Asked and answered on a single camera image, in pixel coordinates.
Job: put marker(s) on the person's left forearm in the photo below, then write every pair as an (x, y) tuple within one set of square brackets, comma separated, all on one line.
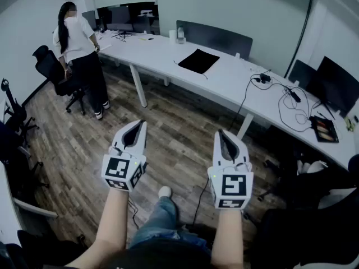
[(109, 228)]

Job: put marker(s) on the white office chair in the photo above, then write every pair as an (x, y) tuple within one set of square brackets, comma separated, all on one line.
[(317, 167)]

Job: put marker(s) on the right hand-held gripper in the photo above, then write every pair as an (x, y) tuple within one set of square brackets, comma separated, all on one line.
[(234, 185)]

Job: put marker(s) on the black monitor with splayed stand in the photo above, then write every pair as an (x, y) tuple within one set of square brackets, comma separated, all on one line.
[(336, 85), (120, 18)]

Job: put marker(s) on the clear plastic water bottle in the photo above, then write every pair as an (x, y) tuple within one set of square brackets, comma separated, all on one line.
[(181, 35)]

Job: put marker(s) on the long black power brick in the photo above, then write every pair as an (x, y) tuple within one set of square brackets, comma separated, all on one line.
[(294, 96)]

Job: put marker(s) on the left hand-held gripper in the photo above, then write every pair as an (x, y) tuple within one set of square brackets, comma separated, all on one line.
[(116, 168)]

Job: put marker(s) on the person's black shirt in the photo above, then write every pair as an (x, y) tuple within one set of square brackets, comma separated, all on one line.
[(162, 256)]

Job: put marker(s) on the grey computer monitor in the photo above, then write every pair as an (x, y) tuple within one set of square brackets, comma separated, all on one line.
[(89, 20)]

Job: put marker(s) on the long dark desk divider panel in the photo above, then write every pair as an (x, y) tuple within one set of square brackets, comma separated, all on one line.
[(218, 38)]

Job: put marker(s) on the white desk leg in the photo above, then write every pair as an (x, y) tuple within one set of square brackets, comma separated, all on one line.
[(245, 126), (138, 85)]

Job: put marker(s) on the dark glass window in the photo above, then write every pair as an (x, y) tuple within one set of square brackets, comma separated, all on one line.
[(137, 5)]

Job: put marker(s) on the person's blue jeans legs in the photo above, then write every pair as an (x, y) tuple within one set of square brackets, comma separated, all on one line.
[(160, 220)]

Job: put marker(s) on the square black power adapter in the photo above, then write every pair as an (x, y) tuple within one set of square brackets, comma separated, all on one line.
[(265, 78)]

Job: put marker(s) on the white divider bracket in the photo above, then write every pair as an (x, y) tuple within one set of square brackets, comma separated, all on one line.
[(238, 56)]

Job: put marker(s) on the person's right forearm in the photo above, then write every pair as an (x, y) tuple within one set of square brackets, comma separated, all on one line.
[(227, 240)]

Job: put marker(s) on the small yellow green items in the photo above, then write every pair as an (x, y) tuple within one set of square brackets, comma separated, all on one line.
[(348, 123)]

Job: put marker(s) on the black office chair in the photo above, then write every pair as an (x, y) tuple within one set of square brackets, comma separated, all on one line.
[(308, 234), (49, 66), (16, 111), (11, 150)]

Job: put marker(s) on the black tray with tools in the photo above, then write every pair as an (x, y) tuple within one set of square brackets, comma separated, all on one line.
[(324, 129)]

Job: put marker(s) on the white roller blind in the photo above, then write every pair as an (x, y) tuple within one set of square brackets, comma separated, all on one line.
[(224, 10)]

